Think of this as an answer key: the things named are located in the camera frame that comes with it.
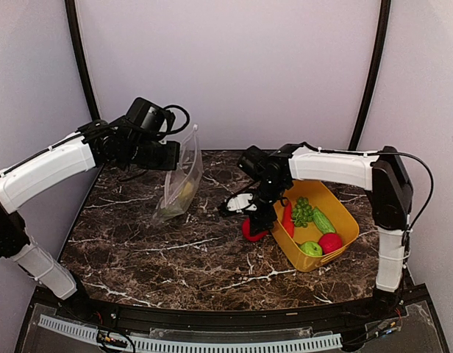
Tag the green grape bunch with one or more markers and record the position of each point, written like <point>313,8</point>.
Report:
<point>302,212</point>

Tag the yellow plastic basket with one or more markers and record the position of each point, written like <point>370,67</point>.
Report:
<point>319,196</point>

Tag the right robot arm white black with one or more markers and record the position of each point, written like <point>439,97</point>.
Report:
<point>381,174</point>

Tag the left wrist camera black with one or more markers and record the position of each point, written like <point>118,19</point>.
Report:
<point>146,121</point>

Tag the red tomato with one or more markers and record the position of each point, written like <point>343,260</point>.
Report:
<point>249,235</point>

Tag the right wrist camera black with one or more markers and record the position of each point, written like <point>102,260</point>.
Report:
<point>248,176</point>

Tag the right black frame post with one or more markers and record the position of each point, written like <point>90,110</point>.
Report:
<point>373,72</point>

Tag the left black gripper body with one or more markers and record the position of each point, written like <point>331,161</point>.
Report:
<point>145,156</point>

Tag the black frame post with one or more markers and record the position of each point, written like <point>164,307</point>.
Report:
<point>373,72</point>
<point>80,58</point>

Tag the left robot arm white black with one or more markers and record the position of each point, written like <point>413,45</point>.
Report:
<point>89,147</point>

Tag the clear zip top bag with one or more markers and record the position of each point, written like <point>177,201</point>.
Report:
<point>189,169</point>

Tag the green bitter gourd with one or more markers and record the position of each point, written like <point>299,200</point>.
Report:
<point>322,223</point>

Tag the red pomegranate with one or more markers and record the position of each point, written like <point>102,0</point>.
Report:
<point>330,242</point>

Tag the green apple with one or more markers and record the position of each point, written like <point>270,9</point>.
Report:
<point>311,248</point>

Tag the black front rail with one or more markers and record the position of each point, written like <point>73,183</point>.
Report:
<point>344,317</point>

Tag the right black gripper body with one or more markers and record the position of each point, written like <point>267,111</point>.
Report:
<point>270,190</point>

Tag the light green chayote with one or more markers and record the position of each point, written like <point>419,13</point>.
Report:
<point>169,212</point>

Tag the left black frame post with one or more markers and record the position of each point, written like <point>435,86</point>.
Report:
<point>80,58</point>

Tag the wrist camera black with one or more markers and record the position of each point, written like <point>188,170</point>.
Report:
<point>146,121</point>
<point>248,176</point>

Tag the yellow bell pepper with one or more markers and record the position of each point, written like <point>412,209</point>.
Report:
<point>188,191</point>

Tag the red chili pepper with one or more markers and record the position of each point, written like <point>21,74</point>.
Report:
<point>287,221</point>

